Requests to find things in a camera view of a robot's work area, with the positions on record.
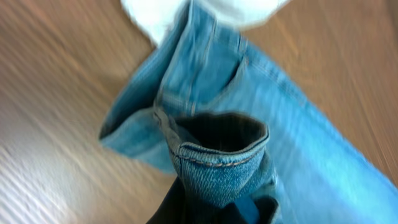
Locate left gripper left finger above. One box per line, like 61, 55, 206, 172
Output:
146, 177, 218, 224

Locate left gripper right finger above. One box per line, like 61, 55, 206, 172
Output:
217, 196, 279, 224

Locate light blue denim jeans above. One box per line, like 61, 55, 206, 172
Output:
99, 14, 397, 223

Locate folded beige trousers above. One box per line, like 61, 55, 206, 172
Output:
120, 0, 290, 47

